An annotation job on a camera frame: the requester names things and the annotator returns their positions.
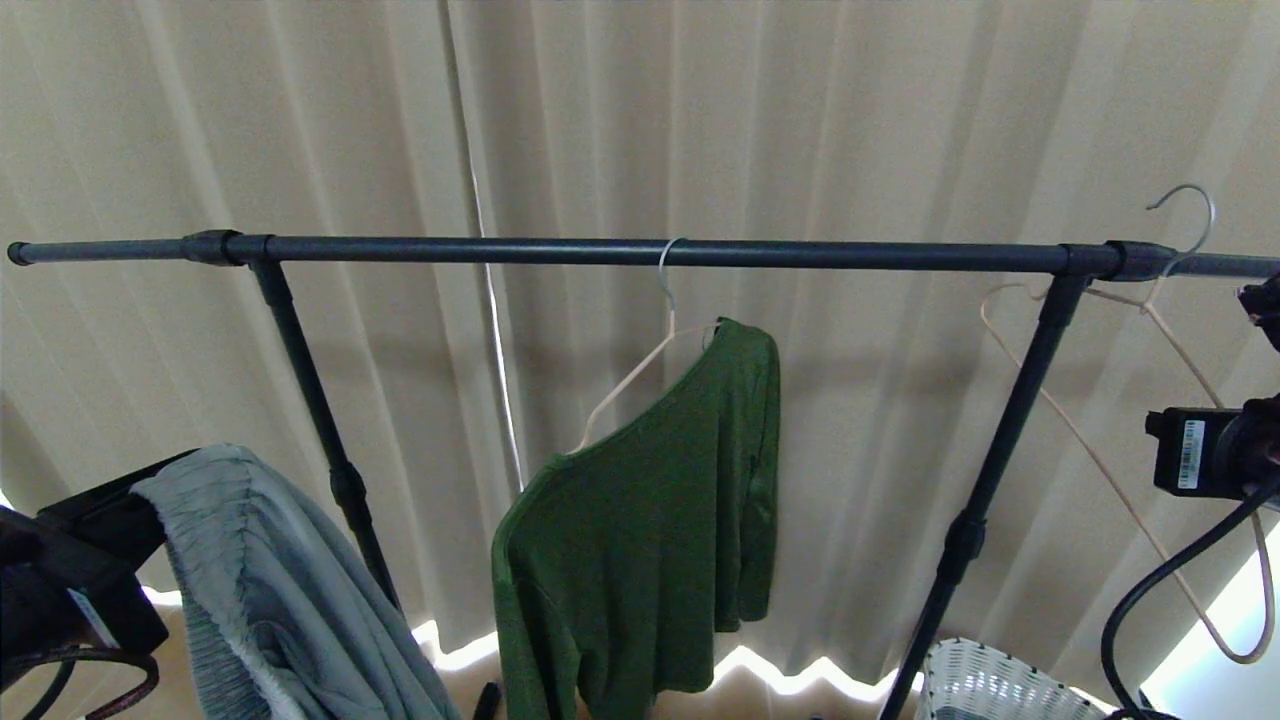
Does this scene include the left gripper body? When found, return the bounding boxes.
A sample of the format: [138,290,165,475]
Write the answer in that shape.
[0,505,171,683]

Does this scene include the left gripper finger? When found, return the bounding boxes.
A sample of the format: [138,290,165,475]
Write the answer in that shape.
[36,450,198,583]

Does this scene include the pale grey shorts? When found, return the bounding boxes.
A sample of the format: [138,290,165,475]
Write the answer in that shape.
[130,443,463,720]

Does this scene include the pink clothes hanger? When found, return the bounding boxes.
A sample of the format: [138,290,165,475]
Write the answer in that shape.
[566,236,723,457]
[979,183,1278,666]

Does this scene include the black clothes rack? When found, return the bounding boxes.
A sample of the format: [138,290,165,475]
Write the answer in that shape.
[5,228,1280,720]

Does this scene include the white laundry basket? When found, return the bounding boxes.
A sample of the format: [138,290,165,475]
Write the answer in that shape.
[914,638,1116,720]

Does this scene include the beige curtain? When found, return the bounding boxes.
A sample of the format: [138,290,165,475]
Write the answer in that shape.
[0,0,1280,701]

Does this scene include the black cable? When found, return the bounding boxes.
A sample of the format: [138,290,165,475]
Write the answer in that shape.
[1100,470,1280,720]

